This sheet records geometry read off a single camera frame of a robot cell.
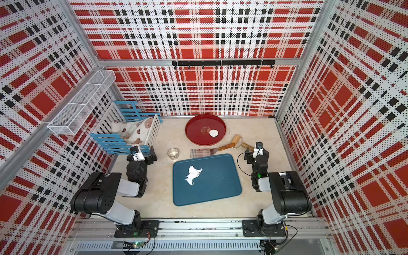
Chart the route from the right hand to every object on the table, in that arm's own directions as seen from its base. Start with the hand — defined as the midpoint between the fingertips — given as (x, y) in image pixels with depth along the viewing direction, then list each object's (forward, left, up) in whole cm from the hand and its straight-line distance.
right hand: (257, 146), depth 92 cm
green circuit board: (-47, +62, -7) cm, 78 cm away
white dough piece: (-13, +38, -8) cm, 41 cm away
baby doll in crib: (+15, +79, -3) cm, 80 cm away
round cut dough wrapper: (+19, +26, -10) cm, 33 cm away
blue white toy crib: (+30, +92, +3) cm, 97 cm away
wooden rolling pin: (+9, +11, -8) cm, 16 cm away
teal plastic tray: (-16, +31, -9) cm, 36 cm away
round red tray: (+22, +32, -10) cm, 40 cm away
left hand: (-1, +64, +3) cm, 64 cm away
